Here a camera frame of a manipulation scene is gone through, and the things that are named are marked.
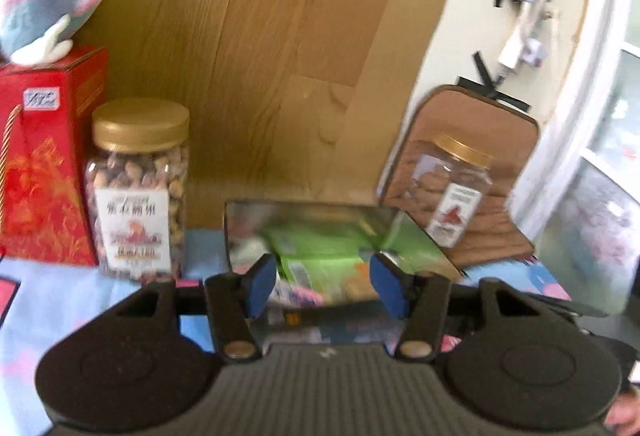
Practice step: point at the green snack packet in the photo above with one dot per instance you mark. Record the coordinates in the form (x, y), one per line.
(325, 268)

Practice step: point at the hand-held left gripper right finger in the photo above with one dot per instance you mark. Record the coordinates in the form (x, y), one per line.
(387, 287)

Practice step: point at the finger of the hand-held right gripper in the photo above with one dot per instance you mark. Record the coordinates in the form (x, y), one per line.
(575, 308)

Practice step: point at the nut jar with gold lid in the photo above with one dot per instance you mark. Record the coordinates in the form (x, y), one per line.
(135, 196)

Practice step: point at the white window frame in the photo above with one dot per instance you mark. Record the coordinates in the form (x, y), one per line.
(575, 115)

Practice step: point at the white power strip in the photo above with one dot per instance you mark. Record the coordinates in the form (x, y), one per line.
(520, 43)

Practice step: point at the dark tin box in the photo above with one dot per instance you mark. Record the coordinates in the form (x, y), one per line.
(300, 212)

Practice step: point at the almond jar with gold lid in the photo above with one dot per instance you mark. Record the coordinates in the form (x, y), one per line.
(450, 201)

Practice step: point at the wood pattern board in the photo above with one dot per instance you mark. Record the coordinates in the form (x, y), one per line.
(250, 65)

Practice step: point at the red gift box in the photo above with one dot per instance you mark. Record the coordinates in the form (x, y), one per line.
(45, 165)

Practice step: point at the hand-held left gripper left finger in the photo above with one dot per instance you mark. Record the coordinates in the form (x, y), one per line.
(260, 287)

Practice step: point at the brown seat cushion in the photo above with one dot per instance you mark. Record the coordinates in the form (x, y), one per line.
(500, 140)

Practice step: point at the cartoon pig printed blanket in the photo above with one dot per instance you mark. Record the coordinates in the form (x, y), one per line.
(30, 316)

